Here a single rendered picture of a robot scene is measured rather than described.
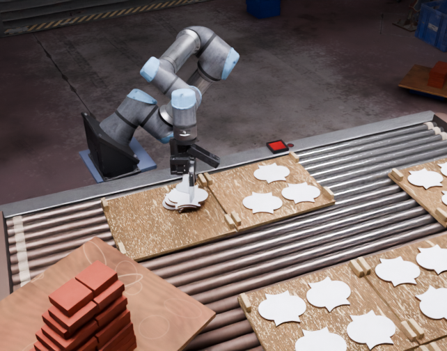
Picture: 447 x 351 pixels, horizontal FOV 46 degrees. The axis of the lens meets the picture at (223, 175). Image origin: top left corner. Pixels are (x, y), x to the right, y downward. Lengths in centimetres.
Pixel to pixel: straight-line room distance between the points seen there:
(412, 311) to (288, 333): 39
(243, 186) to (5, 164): 242
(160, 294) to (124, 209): 55
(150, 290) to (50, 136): 296
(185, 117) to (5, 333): 79
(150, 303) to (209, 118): 303
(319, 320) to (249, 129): 282
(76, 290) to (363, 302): 89
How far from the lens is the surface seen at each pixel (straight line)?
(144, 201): 205
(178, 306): 153
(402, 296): 178
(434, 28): 618
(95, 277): 126
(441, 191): 225
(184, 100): 165
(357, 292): 175
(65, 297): 124
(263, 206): 200
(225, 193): 207
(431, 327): 172
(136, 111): 229
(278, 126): 435
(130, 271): 164
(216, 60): 208
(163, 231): 191
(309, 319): 165
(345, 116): 458
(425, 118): 278
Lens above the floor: 220
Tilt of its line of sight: 36 degrees down
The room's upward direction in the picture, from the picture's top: straight up
